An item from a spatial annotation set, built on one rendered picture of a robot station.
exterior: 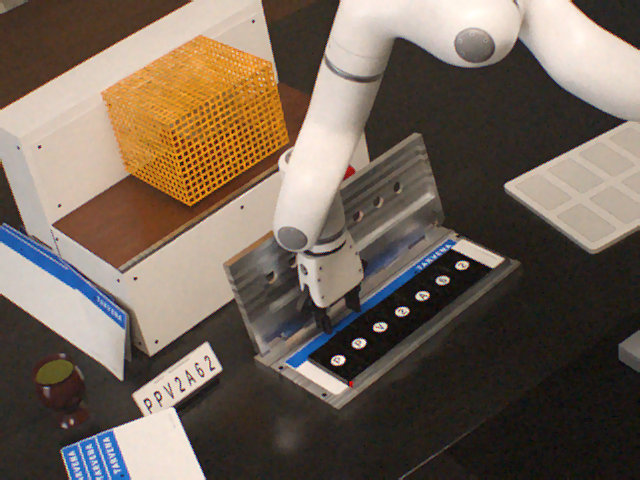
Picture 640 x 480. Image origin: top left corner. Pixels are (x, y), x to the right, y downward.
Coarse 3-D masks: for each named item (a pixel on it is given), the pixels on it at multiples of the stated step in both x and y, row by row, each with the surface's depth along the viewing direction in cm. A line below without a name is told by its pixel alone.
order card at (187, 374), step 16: (192, 352) 214; (208, 352) 215; (176, 368) 212; (192, 368) 214; (208, 368) 215; (160, 384) 210; (176, 384) 212; (192, 384) 214; (144, 400) 209; (160, 400) 210; (176, 400) 212
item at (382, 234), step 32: (384, 160) 222; (416, 160) 228; (352, 192) 220; (384, 192) 225; (416, 192) 230; (352, 224) 222; (384, 224) 227; (416, 224) 230; (256, 256) 210; (288, 256) 214; (384, 256) 227; (256, 288) 210; (288, 288) 216; (256, 320) 211; (288, 320) 216
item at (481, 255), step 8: (464, 240) 230; (456, 248) 229; (464, 248) 229; (472, 248) 228; (480, 248) 227; (472, 256) 226; (480, 256) 226; (488, 256) 226; (496, 256) 225; (488, 264) 224; (496, 264) 223
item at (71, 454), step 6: (66, 450) 194; (72, 450) 194; (78, 450) 194; (66, 456) 193; (72, 456) 193; (78, 456) 193; (66, 462) 192; (72, 462) 192; (78, 462) 192; (84, 462) 191; (72, 468) 191; (78, 468) 191; (84, 468) 190; (72, 474) 190; (78, 474) 190; (84, 474) 189
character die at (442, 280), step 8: (432, 264) 226; (424, 272) 225; (432, 272) 225; (440, 272) 225; (448, 272) 224; (424, 280) 223; (432, 280) 223; (440, 280) 222; (448, 280) 222; (456, 280) 222; (464, 280) 222; (440, 288) 222; (448, 288) 221; (456, 288) 220; (464, 288) 220; (456, 296) 218
